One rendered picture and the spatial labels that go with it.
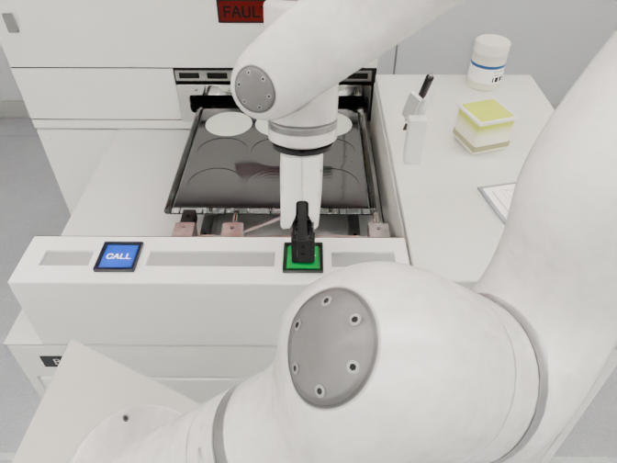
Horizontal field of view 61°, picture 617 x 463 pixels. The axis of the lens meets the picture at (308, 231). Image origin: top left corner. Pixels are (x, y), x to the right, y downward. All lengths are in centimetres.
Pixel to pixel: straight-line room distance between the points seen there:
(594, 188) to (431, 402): 15
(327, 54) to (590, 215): 27
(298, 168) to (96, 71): 77
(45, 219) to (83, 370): 194
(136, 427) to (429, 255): 43
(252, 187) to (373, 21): 53
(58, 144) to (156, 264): 74
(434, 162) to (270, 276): 38
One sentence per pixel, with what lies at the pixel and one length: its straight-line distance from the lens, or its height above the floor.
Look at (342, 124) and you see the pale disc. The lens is 115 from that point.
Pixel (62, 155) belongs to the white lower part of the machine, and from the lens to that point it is 146.
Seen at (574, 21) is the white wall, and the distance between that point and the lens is 303.
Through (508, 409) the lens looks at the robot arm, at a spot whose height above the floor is 121.
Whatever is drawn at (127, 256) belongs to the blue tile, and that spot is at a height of 96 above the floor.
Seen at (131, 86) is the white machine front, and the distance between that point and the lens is 129.
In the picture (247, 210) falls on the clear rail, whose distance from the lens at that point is 91.
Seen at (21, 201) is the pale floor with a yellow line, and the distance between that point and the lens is 269.
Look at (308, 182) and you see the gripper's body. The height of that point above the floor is 111.
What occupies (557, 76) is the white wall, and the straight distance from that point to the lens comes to 314.
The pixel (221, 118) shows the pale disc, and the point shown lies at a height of 90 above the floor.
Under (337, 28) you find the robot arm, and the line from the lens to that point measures 49.
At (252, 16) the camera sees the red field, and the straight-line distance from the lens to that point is 117.
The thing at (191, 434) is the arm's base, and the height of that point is 106.
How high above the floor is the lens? 148
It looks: 42 degrees down
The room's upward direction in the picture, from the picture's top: straight up
